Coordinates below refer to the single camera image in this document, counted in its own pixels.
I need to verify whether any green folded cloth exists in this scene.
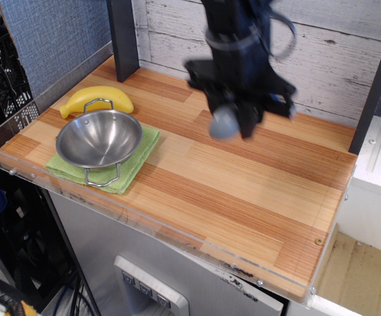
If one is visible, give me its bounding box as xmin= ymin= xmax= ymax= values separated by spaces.
xmin=45 ymin=126 xmax=160 ymax=194

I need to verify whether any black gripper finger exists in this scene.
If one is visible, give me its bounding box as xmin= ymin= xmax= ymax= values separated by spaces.
xmin=236 ymin=101 xmax=264 ymax=138
xmin=204 ymin=90 xmax=235 ymax=114

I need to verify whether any steel bowl with handles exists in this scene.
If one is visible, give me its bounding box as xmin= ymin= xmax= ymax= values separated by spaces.
xmin=56 ymin=98 xmax=143 ymax=188

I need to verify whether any white ribbed side unit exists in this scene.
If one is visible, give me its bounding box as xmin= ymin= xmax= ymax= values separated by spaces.
xmin=336 ymin=117 xmax=381 ymax=250

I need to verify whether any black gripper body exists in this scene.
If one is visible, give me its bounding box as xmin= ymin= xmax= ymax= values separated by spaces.
xmin=185 ymin=36 xmax=296 ymax=118

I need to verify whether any blue fabric partition panel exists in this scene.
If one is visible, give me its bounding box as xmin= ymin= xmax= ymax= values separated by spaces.
xmin=0 ymin=1 xmax=112 ymax=99

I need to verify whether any dark vertical post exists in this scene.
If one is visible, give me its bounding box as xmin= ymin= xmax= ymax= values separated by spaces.
xmin=349 ymin=60 xmax=381 ymax=155
xmin=106 ymin=0 xmax=140 ymax=82

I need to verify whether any yellow plastic banana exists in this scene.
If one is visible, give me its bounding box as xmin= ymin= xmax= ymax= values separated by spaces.
xmin=59 ymin=86 xmax=134 ymax=119

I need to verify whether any dark left vertical post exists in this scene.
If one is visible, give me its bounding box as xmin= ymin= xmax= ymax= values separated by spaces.
xmin=106 ymin=0 xmax=140 ymax=82

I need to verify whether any steel toy dishwasher front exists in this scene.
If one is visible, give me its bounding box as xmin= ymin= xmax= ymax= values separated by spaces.
xmin=50 ymin=193 xmax=288 ymax=315

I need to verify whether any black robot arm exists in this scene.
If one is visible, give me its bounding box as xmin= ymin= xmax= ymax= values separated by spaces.
xmin=185 ymin=1 xmax=296 ymax=140

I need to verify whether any black plastic crate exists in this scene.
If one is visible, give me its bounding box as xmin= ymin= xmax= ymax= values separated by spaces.
xmin=0 ymin=34 xmax=33 ymax=118

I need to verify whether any blue grey measuring spoon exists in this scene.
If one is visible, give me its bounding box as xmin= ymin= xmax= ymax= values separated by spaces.
xmin=209 ymin=93 xmax=283 ymax=140

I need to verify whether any dark right vertical post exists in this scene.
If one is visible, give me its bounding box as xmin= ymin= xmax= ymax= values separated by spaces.
xmin=349 ymin=60 xmax=381 ymax=155

